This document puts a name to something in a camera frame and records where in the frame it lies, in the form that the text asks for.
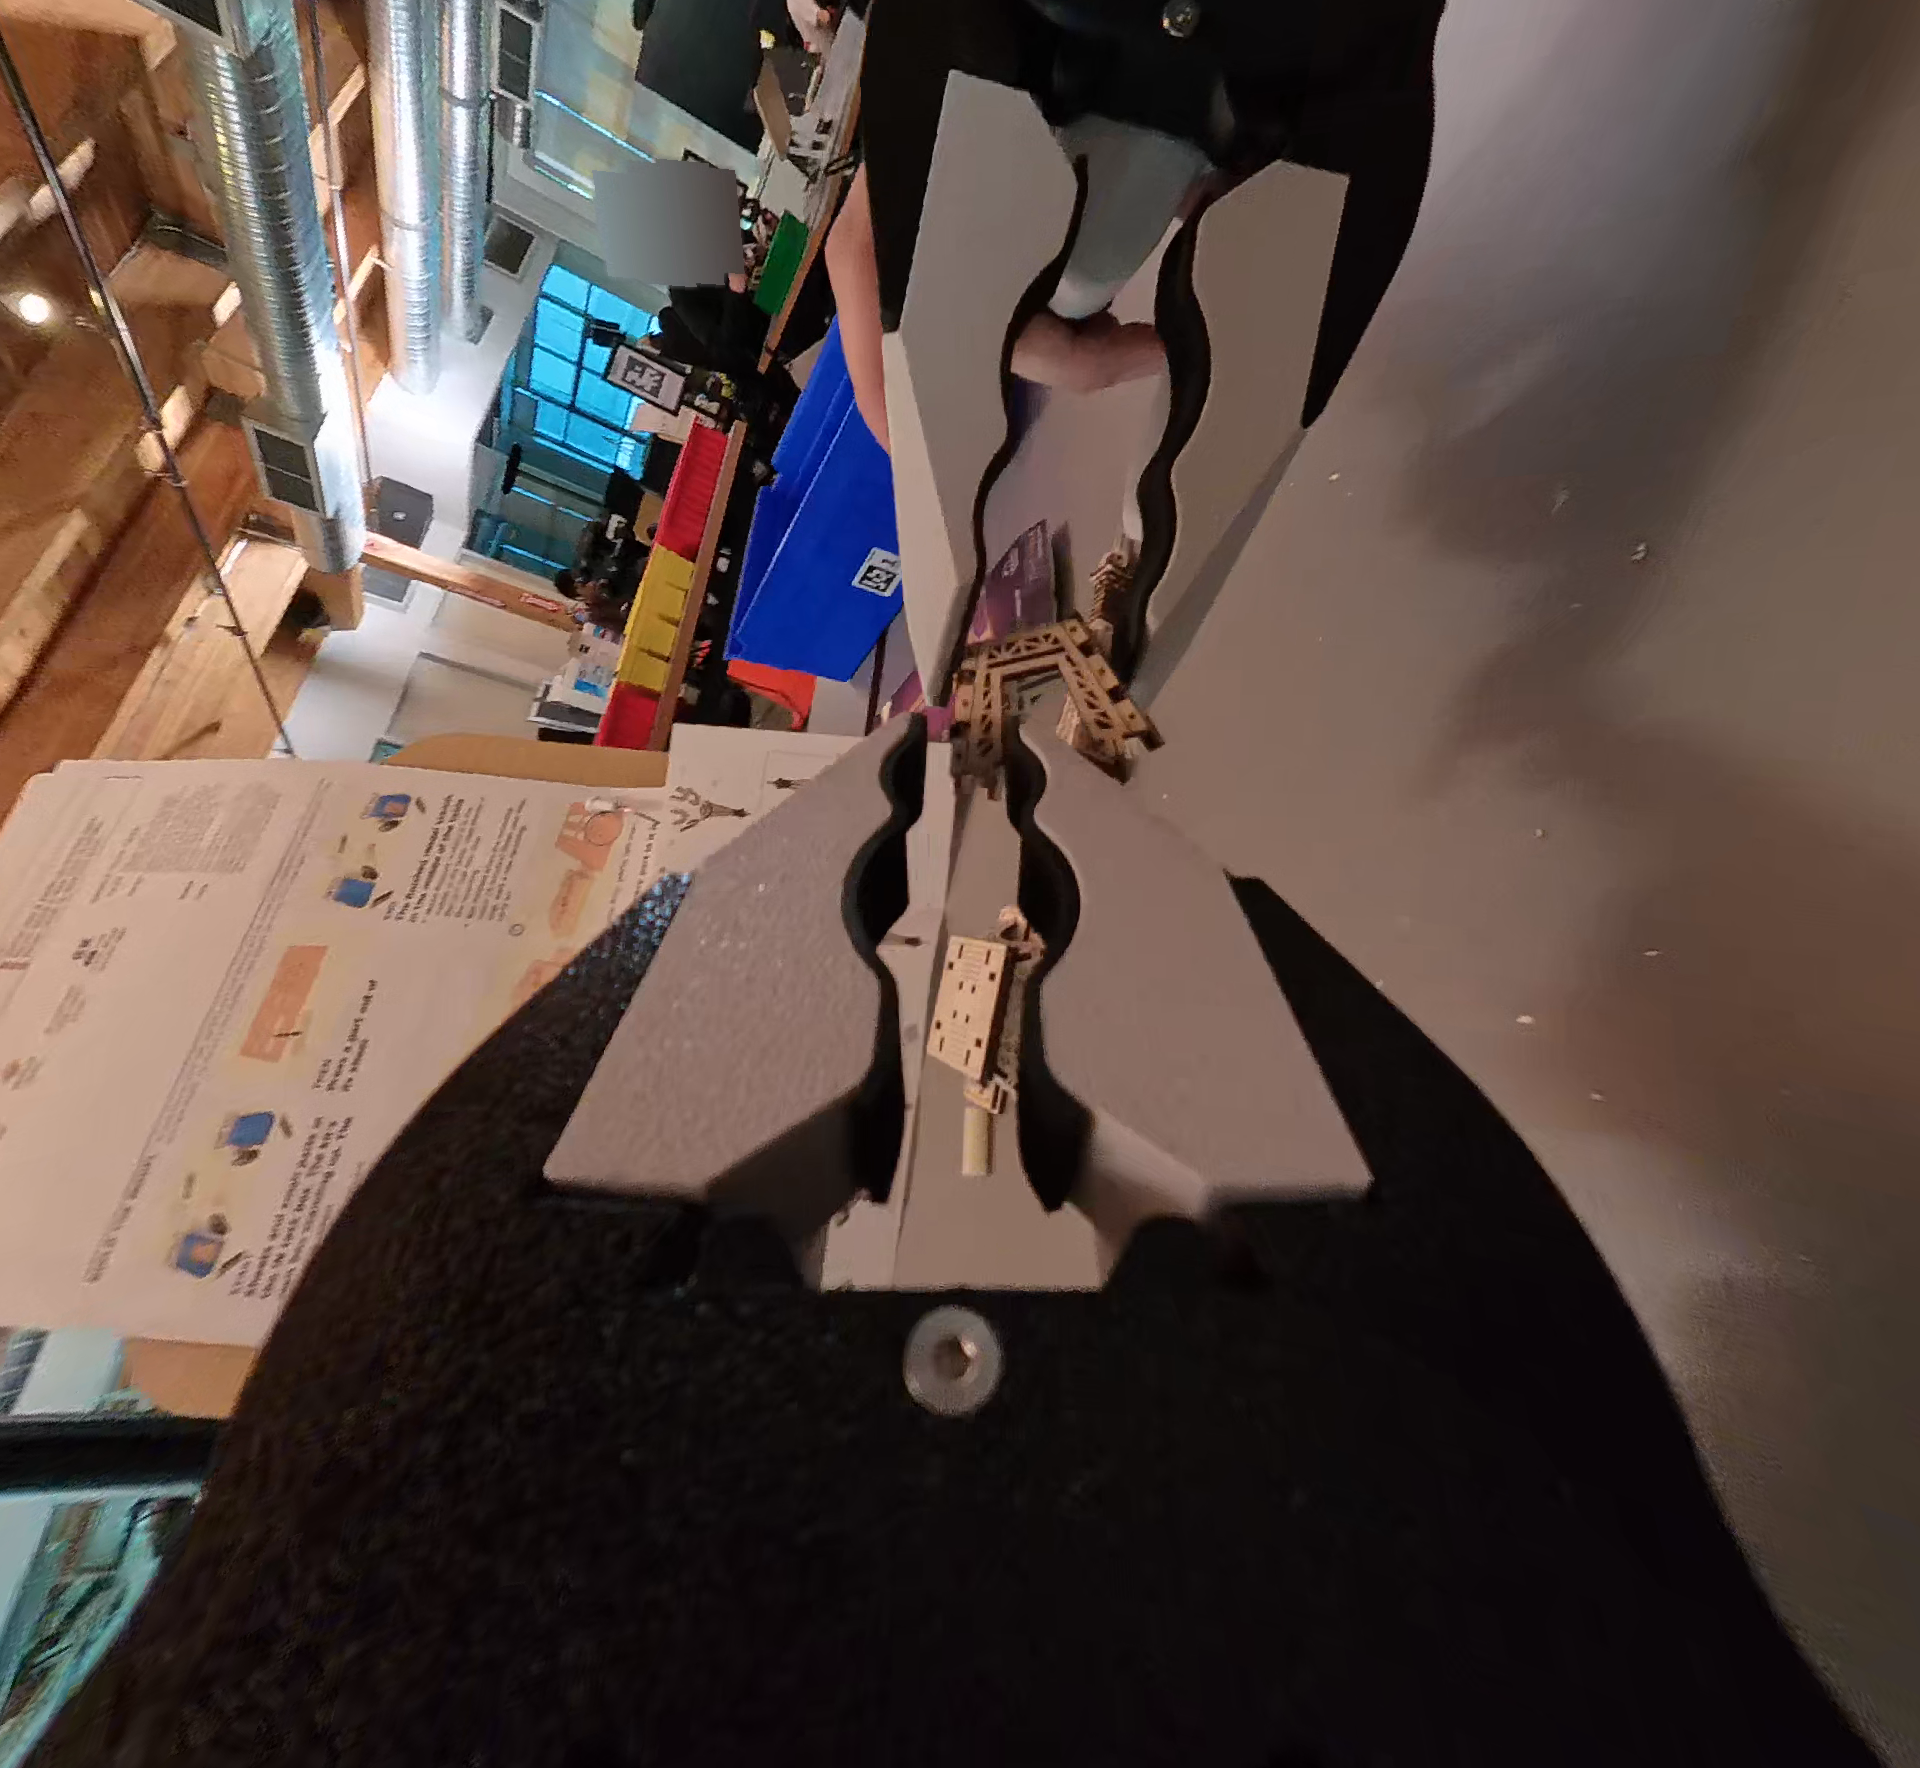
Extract large blue plastic bin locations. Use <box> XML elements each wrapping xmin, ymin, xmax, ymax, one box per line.
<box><xmin>724</xmin><ymin>319</ymin><xmax>905</xmax><ymax>683</ymax></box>

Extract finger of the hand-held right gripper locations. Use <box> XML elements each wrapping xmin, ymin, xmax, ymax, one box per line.
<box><xmin>1118</xmin><ymin>153</ymin><xmax>1352</xmax><ymax>675</ymax></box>
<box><xmin>879</xmin><ymin>69</ymin><xmax>1088</xmax><ymax>717</ymax></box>

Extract purple model kit box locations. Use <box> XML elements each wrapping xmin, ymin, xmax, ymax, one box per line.
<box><xmin>877</xmin><ymin>519</ymin><xmax>1072</xmax><ymax>749</ymax></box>

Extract silver ventilation duct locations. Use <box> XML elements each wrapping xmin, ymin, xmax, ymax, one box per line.
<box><xmin>90</xmin><ymin>0</ymin><xmax>369</xmax><ymax>585</ymax></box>
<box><xmin>360</xmin><ymin>0</ymin><xmax>497</xmax><ymax>389</ymax></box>

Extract wooden tower model section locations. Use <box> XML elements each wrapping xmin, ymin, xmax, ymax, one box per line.
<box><xmin>944</xmin><ymin>545</ymin><xmax>1164</xmax><ymax>802</ymax></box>

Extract black monitor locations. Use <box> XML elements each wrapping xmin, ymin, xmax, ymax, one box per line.
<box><xmin>629</xmin><ymin>0</ymin><xmax>781</xmax><ymax>150</ymax></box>

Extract small wooden model part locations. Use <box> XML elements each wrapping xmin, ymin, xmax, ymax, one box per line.
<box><xmin>921</xmin><ymin>905</ymin><xmax>1047</xmax><ymax>1182</ymax></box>

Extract shelf with red yellow bins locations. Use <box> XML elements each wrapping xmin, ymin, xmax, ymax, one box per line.
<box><xmin>592</xmin><ymin>418</ymin><xmax>750</xmax><ymax>749</ymax></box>

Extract cluttered wooden workbench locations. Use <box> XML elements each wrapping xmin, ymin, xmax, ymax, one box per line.
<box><xmin>757</xmin><ymin>74</ymin><xmax>870</xmax><ymax>374</ymax></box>

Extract orange bin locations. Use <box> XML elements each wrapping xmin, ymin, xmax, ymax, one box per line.
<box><xmin>727</xmin><ymin>657</ymin><xmax>817</xmax><ymax>736</ymax></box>

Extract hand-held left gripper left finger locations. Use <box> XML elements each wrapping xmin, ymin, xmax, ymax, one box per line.
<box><xmin>539</xmin><ymin>712</ymin><xmax>927</xmax><ymax>1294</ymax></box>

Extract person's right hand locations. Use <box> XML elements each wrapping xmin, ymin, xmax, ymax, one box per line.
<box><xmin>1012</xmin><ymin>306</ymin><xmax>1172</xmax><ymax>389</ymax></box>

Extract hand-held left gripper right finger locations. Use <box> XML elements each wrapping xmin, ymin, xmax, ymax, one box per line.
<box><xmin>1001</xmin><ymin>714</ymin><xmax>1374</xmax><ymax>1288</ymax></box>

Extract coloured instruction sheet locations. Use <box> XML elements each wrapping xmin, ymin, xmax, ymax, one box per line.
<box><xmin>0</xmin><ymin>756</ymin><xmax>672</xmax><ymax>1351</ymax></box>

